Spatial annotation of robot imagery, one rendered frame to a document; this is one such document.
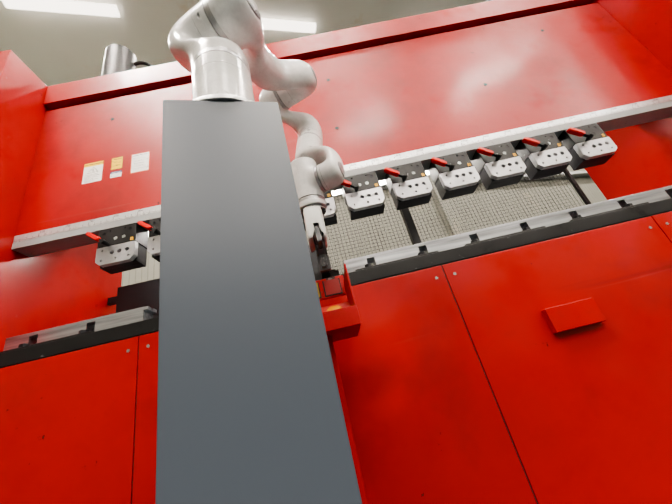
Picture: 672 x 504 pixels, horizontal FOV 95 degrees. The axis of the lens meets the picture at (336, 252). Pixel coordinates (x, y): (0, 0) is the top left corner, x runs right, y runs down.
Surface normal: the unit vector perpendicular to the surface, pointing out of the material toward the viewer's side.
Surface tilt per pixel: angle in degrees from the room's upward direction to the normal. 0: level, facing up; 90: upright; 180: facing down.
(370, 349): 90
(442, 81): 90
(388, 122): 90
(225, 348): 90
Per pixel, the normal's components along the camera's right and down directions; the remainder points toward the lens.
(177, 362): 0.19, -0.46
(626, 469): -0.05, -0.42
